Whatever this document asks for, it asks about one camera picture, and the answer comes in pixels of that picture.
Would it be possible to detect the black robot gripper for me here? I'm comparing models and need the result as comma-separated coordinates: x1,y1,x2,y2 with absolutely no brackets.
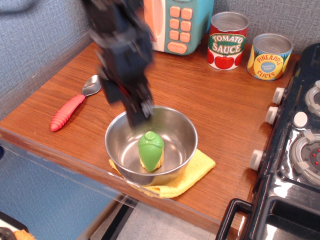
89,14,154,128

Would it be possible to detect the green yellow toy lemon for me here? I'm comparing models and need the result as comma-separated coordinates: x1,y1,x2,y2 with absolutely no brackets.
138,131,165,172

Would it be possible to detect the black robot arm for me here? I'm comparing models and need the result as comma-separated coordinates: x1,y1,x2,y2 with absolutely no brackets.
82,0,154,128

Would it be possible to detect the stainless steel pot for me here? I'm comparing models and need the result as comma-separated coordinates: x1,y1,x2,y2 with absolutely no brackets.
104,106,198,186

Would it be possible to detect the toy microwave oven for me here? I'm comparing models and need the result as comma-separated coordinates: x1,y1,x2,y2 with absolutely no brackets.
143,0,215,56

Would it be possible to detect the yellow cloth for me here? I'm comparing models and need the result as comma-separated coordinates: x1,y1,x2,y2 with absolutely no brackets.
108,148,217,199

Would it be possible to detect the tomato sauce can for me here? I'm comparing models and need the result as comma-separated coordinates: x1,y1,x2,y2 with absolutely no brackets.
207,11,249,71

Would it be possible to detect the pineapple slices can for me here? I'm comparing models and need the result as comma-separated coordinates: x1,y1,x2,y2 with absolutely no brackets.
247,33,294,81

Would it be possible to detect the black toy stove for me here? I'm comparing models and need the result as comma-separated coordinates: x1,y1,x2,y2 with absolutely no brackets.
216,43,320,240

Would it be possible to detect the red handled metal spoon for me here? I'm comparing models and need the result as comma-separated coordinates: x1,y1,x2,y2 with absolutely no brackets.
50,75,102,132

